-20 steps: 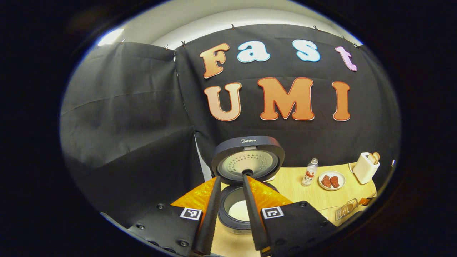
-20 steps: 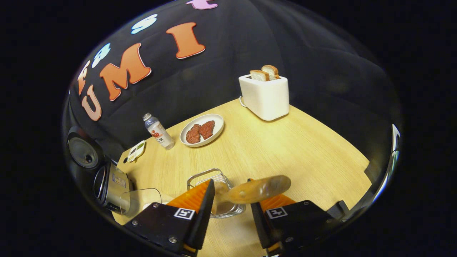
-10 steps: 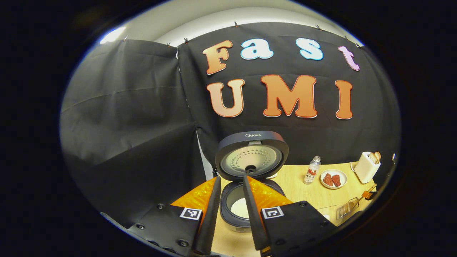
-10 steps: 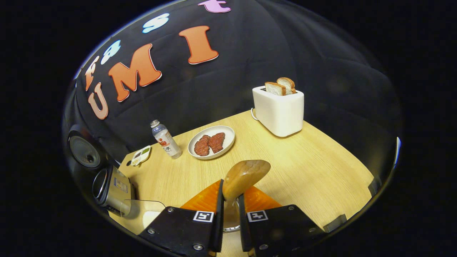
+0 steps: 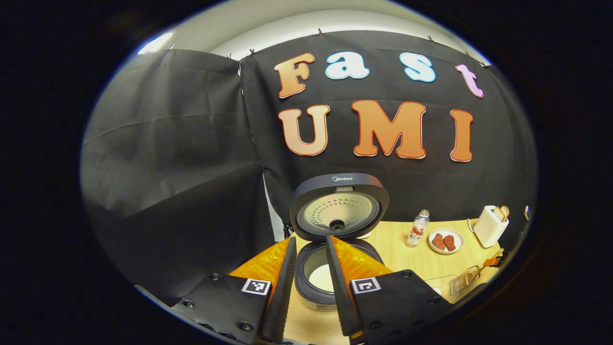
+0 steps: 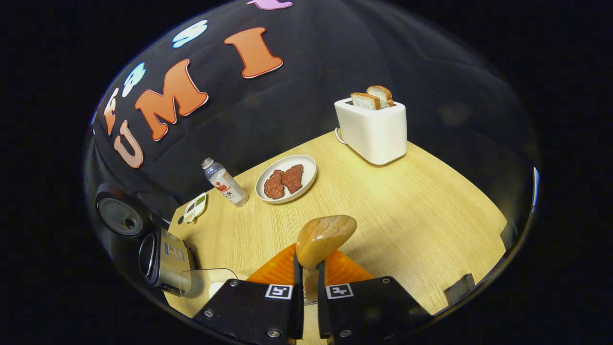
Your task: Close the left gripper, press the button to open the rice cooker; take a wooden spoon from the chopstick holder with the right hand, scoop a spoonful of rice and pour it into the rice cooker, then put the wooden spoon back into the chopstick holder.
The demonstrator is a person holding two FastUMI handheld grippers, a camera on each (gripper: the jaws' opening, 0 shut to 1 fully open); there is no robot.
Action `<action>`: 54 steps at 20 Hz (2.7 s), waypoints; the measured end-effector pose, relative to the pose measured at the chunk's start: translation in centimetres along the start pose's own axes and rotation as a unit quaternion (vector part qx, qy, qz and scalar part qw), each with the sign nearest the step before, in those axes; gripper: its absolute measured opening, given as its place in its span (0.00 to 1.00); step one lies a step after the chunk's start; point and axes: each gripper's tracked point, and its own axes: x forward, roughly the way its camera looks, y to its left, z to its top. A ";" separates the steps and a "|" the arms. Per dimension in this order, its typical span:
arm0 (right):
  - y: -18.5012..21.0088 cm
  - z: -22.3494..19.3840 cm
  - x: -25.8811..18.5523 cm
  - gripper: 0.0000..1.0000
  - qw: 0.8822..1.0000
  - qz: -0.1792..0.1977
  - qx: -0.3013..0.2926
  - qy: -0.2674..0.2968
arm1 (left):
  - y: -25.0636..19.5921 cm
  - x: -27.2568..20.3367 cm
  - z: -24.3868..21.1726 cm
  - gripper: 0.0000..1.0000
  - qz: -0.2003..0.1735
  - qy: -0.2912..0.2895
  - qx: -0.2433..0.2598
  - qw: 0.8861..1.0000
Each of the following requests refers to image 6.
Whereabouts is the clear plastic container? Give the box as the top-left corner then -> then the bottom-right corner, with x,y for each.
180,267 -> 239,300

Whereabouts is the bread slice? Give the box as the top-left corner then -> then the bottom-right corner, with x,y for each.
351,92 -> 381,110
366,85 -> 395,108

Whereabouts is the white round plate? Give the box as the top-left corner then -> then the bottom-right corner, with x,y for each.
255,154 -> 318,205

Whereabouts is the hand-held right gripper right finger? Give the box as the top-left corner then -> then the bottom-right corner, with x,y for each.
317,249 -> 434,345

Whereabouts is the wooden spoon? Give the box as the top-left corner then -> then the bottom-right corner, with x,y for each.
295,215 -> 358,303

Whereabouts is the grey metal bracket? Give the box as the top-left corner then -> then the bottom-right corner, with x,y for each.
498,218 -> 520,252
443,273 -> 477,305

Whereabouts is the small white condiment dish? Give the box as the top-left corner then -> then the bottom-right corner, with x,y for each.
183,193 -> 207,224

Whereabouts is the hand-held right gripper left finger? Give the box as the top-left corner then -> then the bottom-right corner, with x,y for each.
192,243 -> 305,345

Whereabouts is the black silver rice cooker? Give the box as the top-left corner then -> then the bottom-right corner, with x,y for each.
95,184 -> 199,298

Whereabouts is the white toaster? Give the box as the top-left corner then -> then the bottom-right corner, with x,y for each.
334,97 -> 408,166

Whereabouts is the clear plastic drink bottle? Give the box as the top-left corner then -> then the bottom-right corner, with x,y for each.
201,157 -> 250,207

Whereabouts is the red meat piece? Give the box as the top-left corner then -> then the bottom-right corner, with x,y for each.
264,170 -> 285,200
282,164 -> 305,194

